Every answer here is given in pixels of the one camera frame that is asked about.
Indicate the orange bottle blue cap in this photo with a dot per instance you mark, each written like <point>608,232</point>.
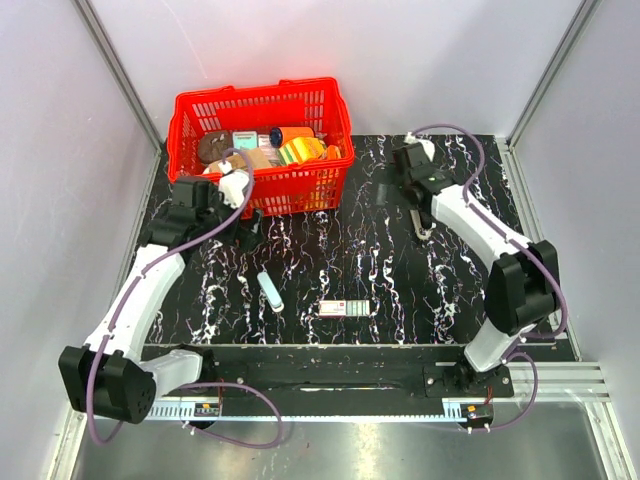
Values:
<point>279,136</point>

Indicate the brown cardboard box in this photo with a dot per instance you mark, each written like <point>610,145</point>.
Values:
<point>257,157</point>

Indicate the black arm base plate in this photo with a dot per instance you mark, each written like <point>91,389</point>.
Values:
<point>422,371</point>

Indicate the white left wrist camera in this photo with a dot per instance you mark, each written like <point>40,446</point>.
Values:
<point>234,184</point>

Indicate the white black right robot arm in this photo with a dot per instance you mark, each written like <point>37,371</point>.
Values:
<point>523,285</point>

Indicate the grey metal stapler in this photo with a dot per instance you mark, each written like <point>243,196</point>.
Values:
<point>423,223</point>

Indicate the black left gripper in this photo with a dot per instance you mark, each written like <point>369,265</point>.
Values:
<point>249,238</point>

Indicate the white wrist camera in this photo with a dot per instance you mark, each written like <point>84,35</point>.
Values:
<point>427,145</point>
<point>234,184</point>

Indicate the orange snack packet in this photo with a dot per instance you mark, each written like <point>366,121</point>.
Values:
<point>332,152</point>

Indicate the brown round cookie pack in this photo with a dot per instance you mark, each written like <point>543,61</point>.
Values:
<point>212,146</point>

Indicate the red white staple box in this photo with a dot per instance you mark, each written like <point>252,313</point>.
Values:
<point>344,308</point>

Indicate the red plastic shopping basket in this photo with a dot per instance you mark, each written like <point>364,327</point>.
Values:
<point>282,189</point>

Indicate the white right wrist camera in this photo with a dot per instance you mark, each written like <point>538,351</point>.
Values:
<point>427,145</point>

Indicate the yellow green striped box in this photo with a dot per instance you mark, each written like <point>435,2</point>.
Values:
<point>301,150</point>

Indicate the light blue stapler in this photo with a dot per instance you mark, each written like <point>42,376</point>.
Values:
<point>270,291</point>

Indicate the teal white small box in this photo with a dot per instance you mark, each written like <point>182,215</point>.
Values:
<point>245,140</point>

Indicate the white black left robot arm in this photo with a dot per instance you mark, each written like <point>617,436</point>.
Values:
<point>107,375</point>

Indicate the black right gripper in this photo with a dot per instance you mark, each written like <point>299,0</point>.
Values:
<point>381,194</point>

